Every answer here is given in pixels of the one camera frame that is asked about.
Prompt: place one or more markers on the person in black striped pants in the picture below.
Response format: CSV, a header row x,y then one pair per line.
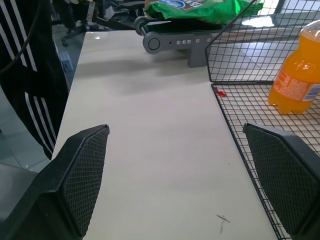
x,y
27,75

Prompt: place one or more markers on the orange soda bottle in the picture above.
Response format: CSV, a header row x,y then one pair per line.
x,y
297,72

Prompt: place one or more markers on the black office chair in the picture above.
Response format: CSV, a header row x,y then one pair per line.
x,y
75,25

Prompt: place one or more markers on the green snack bag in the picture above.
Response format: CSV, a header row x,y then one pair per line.
x,y
197,10

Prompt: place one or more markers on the grey conveyor belt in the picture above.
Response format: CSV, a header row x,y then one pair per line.
x,y
175,37

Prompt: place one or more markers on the white power strip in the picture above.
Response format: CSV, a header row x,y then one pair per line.
x,y
65,61

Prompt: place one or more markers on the small red scrap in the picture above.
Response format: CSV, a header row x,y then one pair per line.
x,y
221,92

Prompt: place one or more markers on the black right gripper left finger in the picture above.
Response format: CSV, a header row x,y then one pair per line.
x,y
75,180

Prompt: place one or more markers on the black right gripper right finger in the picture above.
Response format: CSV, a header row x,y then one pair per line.
x,y
282,175

